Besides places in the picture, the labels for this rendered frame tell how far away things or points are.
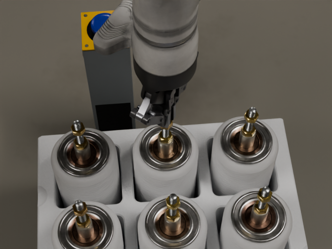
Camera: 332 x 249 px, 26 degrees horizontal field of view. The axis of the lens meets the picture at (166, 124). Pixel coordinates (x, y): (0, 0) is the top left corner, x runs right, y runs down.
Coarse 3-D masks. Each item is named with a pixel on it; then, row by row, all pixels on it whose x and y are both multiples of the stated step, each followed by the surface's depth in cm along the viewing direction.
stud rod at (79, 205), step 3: (78, 201) 90; (81, 201) 90; (75, 204) 89; (78, 204) 89; (81, 204) 89; (78, 207) 89; (81, 207) 90; (78, 210) 90; (81, 210) 90; (78, 216) 92; (81, 216) 92; (84, 216) 93; (81, 219) 93; (84, 219) 93
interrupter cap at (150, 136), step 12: (156, 132) 105; (180, 132) 105; (144, 144) 104; (156, 144) 104; (180, 144) 104; (144, 156) 103; (156, 156) 103; (168, 156) 103; (180, 156) 103; (156, 168) 102; (168, 168) 102
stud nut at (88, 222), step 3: (87, 216) 94; (78, 219) 94; (87, 219) 94; (78, 222) 94; (81, 222) 94; (84, 222) 94; (87, 222) 94; (78, 225) 94; (81, 225) 94; (84, 225) 93; (87, 225) 94
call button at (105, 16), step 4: (96, 16) 106; (100, 16) 106; (104, 16) 106; (108, 16) 106; (92, 20) 105; (96, 20) 105; (100, 20) 105; (104, 20) 105; (92, 24) 105; (96, 24) 105; (100, 24) 105; (92, 28) 105; (96, 28) 105
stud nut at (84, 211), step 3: (84, 204) 91; (75, 207) 91; (84, 207) 91; (75, 210) 90; (84, 210) 90; (87, 210) 91; (75, 213) 90; (78, 213) 90; (81, 213) 90; (84, 213) 91
